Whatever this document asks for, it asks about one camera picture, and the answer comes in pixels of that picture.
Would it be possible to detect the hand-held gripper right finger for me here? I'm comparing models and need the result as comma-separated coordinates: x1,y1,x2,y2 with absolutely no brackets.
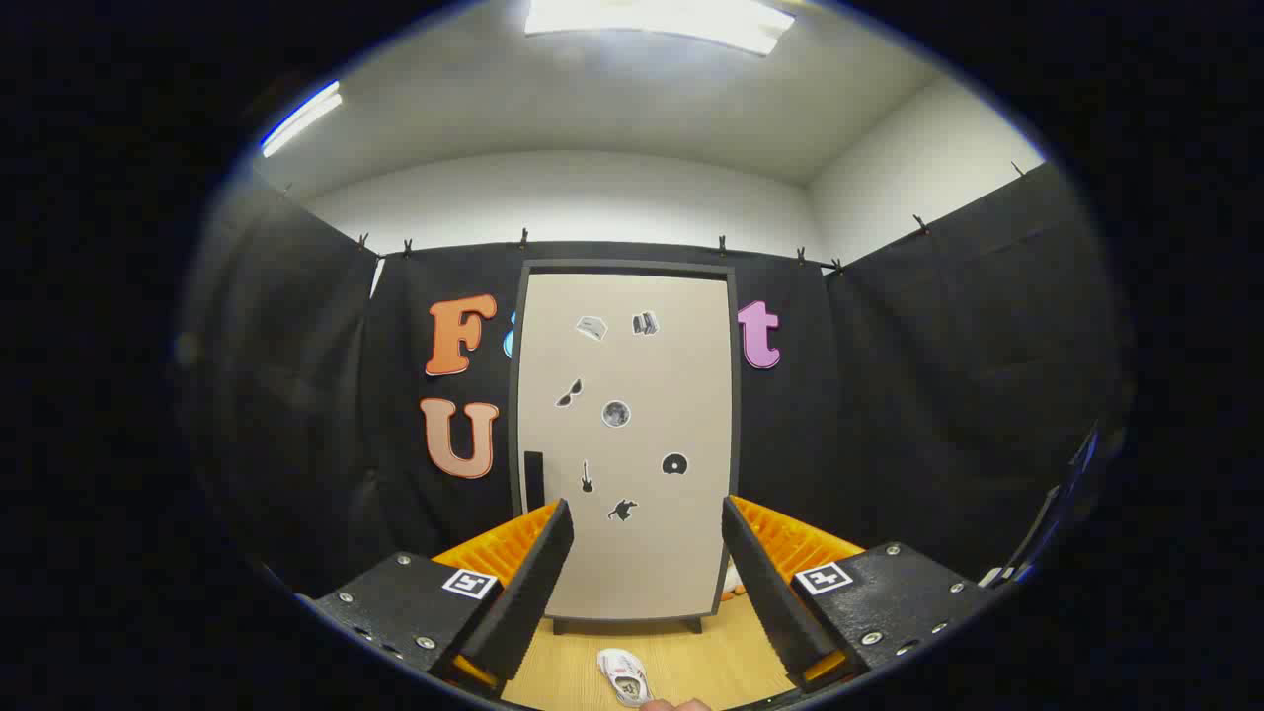
721,496,998,692

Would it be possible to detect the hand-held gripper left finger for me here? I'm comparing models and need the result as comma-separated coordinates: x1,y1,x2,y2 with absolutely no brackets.
296,499,576,697

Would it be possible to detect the white canvas shoe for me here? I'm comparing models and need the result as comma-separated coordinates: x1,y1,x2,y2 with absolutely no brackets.
596,648,655,708

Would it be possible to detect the grey shoe cabinet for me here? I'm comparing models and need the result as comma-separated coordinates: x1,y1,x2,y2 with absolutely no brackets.
509,259,742,635

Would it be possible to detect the black backdrop cloth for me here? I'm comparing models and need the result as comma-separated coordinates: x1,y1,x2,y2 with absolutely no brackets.
183,163,1127,593

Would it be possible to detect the long ceiling light strip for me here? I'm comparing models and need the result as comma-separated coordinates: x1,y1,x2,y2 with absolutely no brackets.
260,81,344,159

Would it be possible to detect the rectangular ceiling light panel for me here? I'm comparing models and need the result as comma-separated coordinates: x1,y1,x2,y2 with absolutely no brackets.
523,0,796,57

